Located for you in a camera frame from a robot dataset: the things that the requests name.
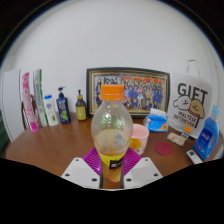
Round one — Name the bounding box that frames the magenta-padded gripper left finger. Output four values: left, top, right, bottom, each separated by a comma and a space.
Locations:
60, 147, 103, 190

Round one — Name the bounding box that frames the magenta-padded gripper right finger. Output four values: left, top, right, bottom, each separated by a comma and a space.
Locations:
120, 148, 164, 190

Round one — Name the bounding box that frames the orange-capped juice bottle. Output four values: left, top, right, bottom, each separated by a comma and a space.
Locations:
90, 84, 134, 185

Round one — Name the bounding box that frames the flat round red coaster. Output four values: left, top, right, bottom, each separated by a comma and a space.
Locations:
154, 141, 174, 157

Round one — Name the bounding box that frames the pink cartoon mug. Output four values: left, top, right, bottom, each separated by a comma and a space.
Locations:
129, 123, 150, 156

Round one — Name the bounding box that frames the blue tissue pack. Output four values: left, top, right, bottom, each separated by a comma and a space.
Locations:
143, 107, 170, 133

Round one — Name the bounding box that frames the white remote control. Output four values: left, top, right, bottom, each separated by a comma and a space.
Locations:
186, 149, 204, 165

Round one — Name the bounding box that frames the brown pump bottle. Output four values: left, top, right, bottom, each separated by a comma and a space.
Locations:
75, 89, 88, 122

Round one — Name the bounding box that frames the dark blue pump bottle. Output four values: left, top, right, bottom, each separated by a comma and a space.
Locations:
55, 86, 72, 125

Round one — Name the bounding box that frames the white lotion bottle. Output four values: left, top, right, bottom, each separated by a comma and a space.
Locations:
43, 94, 60, 127

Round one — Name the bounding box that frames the blue detergent bottle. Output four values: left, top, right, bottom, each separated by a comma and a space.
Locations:
193, 104, 221, 161

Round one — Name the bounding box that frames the framed group picture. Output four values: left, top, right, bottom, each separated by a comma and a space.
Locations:
85, 67, 171, 120

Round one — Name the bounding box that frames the tall pink box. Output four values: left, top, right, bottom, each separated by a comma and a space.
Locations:
21, 71, 40, 134

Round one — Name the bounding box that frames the white printed tote bag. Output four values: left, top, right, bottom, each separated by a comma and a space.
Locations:
166, 59, 214, 139

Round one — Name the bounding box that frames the tall green white box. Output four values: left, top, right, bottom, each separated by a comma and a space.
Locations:
32, 68, 49, 128

